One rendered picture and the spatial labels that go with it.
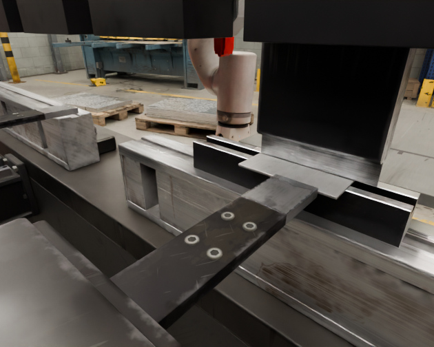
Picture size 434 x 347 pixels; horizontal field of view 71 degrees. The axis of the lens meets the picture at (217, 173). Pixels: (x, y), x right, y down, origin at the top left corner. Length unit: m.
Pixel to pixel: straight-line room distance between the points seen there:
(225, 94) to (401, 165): 0.47
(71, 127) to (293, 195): 0.44
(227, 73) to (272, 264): 0.49
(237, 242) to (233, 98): 0.56
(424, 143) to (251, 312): 0.24
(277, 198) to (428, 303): 0.12
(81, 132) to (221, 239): 0.45
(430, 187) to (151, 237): 0.29
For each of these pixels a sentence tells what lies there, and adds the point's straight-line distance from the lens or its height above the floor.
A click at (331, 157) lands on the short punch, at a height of 1.02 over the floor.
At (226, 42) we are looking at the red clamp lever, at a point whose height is 1.09.
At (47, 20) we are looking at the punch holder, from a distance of 0.48.
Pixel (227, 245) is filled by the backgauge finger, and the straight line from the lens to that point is 0.16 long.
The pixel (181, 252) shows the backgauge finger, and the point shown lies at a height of 1.01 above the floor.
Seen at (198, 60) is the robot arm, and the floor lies 1.03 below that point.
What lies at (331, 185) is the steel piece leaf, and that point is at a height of 1.00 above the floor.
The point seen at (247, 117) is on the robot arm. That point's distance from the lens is 0.72.
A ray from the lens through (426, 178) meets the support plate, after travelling 0.29.
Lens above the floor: 1.11
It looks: 26 degrees down
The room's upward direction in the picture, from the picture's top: straight up
